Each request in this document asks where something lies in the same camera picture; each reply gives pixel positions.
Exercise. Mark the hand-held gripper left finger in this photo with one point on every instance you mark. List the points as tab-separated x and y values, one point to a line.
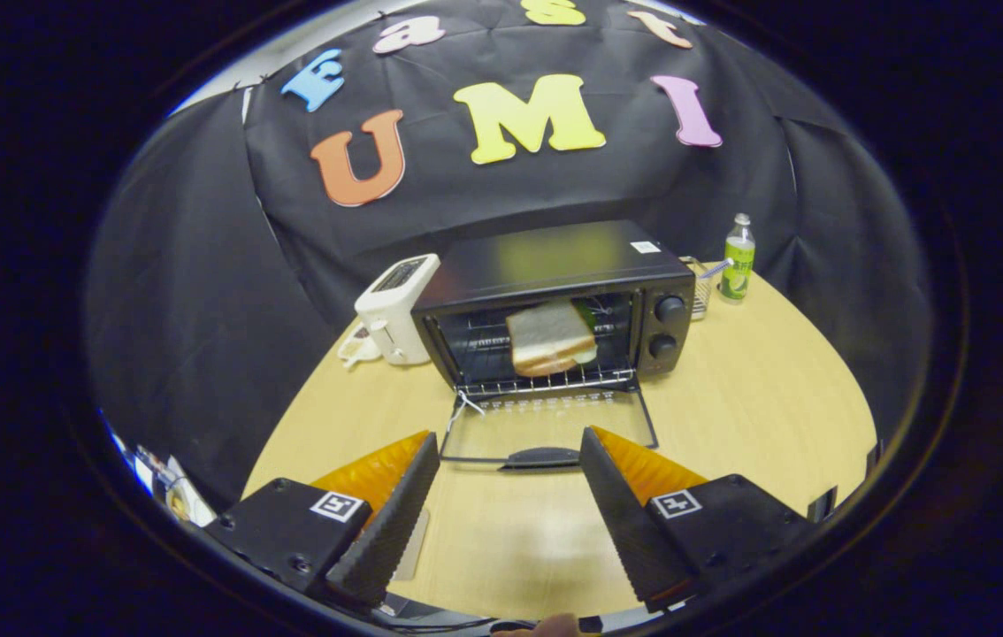
400	522

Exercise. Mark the black toaster oven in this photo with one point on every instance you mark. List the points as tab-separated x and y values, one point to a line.
555	257

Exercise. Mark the white bread sandwich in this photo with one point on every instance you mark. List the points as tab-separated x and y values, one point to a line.
546	341

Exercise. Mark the white oblong tray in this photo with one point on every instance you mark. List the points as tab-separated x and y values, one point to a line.
413	548

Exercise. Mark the clear bottle with green label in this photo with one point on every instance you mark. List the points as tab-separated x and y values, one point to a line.
738	265

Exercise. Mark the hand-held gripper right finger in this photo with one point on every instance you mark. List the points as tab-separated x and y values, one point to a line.
621	522

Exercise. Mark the white pop-up toaster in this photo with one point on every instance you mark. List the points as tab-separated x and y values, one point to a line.
391	310

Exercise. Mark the metal mesh basket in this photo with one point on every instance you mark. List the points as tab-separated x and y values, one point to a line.
700	292

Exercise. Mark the white plastic bag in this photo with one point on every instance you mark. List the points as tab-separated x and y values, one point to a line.
187	500

